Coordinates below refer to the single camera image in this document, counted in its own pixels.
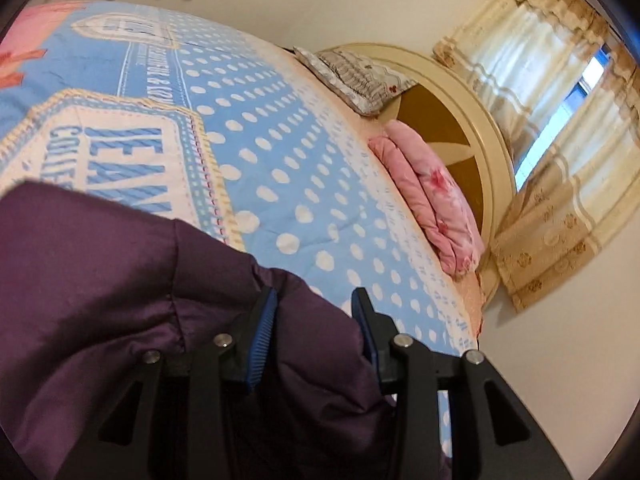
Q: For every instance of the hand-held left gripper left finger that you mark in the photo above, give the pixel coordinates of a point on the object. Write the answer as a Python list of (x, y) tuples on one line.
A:
[(260, 340)]

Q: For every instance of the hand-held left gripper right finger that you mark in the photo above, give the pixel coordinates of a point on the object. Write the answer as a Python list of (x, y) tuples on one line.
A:
[(367, 340)]

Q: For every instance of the purple padded jacket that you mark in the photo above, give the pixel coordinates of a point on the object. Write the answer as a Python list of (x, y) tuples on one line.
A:
[(100, 285)]

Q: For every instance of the pink folded quilt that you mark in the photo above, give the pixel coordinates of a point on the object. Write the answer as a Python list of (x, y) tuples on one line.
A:
[(435, 200)]

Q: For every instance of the pink and blue printed blanket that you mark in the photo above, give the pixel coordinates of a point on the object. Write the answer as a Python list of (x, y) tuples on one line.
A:
[(300, 160)]

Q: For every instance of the beige flowered curtain panel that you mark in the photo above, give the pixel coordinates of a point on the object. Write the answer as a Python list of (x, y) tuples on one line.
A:
[(565, 230), (520, 30)]

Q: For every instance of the cream round headboard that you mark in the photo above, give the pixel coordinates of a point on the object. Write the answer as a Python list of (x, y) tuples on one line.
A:
[(440, 115)]

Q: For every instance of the grey patterned pillow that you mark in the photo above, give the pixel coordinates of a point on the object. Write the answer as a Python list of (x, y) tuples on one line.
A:
[(350, 77)]

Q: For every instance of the window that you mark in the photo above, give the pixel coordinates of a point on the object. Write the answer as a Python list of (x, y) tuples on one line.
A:
[(575, 105)]

